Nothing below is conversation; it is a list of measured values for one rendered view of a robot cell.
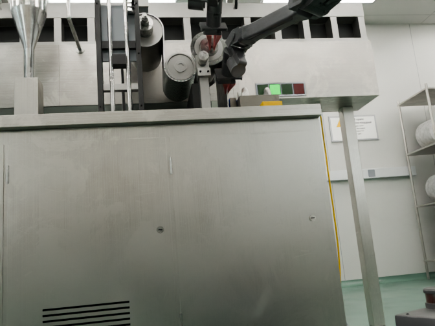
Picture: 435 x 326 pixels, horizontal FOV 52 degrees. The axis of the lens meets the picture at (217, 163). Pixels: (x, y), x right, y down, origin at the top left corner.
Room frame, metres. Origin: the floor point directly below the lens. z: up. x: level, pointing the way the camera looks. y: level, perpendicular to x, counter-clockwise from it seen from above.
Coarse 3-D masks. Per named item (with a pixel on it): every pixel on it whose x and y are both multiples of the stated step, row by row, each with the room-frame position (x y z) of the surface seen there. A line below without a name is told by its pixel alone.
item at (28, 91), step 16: (16, 16) 1.64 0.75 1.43; (32, 16) 1.64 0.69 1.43; (32, 32) 1.66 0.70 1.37; (32, 48) 1.68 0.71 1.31; (32, 64) 1.68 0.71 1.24; (16, 80) 1.64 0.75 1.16; (32, 80) 1.65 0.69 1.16; (16, 96) 1.64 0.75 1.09; (32, 96) 1.65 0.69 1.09; (16, 112) 1.64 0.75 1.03; (32, 112) 1.65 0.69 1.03
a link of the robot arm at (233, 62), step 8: (232, 32) 1.50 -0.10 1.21; (232, 40) 1.50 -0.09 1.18; (232, 48) 1.52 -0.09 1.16; (240, 48) 1.55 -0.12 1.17; (232, 56) 1.53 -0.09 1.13; (240, 56) 1.51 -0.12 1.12; (232, 64) 1.52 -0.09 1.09; (240, 64) 1.51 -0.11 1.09; (232, 72) 1.53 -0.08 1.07; (240, 72) 1.54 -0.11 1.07
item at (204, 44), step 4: (204, 40) 1.67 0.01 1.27; (212, 40) 1.67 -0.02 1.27; (200, 44) 1.67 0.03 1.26; (204, 44) 1.67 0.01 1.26; (212, 44) 1.68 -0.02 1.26; (200, 48) 1.67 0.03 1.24; (204, 48) 1.67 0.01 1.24; (208, 48) 1.67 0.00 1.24; (216, 48) 1.68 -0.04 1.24; (208, 52) 1.67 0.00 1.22; (212, 52) 1.67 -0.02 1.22
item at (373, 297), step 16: (352, 112) 2.31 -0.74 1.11; (352, 128) 2.30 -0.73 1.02; (352, 144) 2.30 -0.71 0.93; (352, 160) 2.30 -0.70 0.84; (352, 176) 2.30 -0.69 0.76; (352, 192) 2.32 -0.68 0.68; (352, 208) 2.35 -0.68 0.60; (368, 224) 2.30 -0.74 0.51; (368, 240) 2.30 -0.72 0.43; (368, 256) 2.30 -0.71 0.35; (368, 272) 2.30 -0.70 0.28; (368, 288) 2.30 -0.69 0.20; (368, 304) 2.32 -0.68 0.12; (368, 320) 2.35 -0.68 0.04; (384, 320) 2.31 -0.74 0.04
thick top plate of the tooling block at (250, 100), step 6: (240, 96) 1.67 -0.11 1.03; (246, 96) 1.68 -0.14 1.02; (252, 96) 1.68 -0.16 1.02; (258, 96) 1.69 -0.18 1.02; (264, 96) 1.69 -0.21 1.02; (270, 96) 1.69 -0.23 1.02; (276, 96) 1.70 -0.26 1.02; (240, 102) 1.67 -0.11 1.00; (246, 102) 1.68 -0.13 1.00; (252, 102) 1.68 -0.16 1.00; (258, 102) 1.69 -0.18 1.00
